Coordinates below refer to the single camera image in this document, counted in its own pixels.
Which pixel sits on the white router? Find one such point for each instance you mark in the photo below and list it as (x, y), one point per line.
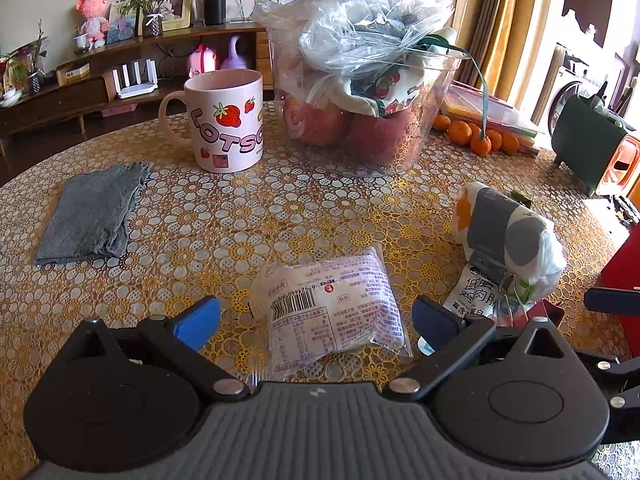
(135, 85)

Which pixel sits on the small photo frame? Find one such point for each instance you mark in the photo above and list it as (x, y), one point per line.
(121, 22)

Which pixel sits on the clear bun snack packet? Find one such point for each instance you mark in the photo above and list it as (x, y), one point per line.
(330, 305)

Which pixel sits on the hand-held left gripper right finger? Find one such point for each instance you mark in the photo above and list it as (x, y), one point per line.
(434, 322)

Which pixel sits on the grey cloth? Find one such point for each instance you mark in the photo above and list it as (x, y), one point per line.
(90, 210)

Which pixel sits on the grass plant in dark vase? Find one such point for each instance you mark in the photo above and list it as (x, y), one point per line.
(152, 24)

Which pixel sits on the white bowls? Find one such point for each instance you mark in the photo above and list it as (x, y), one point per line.
(10, 98)

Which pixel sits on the large photo frame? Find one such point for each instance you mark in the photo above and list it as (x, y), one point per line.
(176, 7)

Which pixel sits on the printed fabric bag green ribbon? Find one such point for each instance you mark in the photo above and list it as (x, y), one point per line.
(385, 87)

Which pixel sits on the pink toy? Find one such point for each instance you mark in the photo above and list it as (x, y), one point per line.
(202, 61)

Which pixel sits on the dark wooden television cabinet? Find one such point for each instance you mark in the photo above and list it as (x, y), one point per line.
(60, 105)

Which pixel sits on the red and white cardboard box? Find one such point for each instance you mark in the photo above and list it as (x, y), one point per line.
(622, 280)

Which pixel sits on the flat clear plastic box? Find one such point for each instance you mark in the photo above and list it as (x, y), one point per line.
(495, 110)

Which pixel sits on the pink plush doll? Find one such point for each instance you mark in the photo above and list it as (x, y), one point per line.
(92, 17)

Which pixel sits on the white and green plastic bag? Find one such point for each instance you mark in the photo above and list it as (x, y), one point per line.
(510, 230)

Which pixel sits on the small plant in dark pot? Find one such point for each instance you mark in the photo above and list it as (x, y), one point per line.
(34, 82)

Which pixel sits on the golden curtain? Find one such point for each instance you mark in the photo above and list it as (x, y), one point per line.
(500, 25)

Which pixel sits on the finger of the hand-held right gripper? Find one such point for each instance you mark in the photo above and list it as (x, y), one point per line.
(612, 301)
(625, 367)

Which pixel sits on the pink strawberry print mug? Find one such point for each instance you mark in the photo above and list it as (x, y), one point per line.
(225, 120)

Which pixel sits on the red apple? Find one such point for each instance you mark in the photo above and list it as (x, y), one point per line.
(315, 125)
(385, 136)

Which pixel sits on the purple toy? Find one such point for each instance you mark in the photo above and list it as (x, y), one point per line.
(233, 55)

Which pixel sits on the light wooden drawer cabinet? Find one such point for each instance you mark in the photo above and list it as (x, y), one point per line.
(263, 60)

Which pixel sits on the orange tangerine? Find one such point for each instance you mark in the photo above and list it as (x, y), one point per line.
(495, 139)
(510, 143)
(459, 133)
(442, 121)
(481, 145)

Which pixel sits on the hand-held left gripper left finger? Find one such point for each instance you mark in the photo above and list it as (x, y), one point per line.
(197, 322)

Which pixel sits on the white sausage snack packet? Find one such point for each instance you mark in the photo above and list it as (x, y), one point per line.
(470, 295)

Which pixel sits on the black speaker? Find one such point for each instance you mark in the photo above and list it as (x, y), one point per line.
(215, 7)

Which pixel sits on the green and orange desktop bin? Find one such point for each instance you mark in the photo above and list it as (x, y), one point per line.
(585, 140)

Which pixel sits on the pink binder clip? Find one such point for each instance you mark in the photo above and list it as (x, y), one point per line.
(545, 311)

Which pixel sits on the clear plastic bag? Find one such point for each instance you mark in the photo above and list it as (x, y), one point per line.
(360, 25)

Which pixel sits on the clear plastic container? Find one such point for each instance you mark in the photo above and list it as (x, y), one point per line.
(425, 125)

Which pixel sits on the washing machine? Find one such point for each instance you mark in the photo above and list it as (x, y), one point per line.
(570, 90)

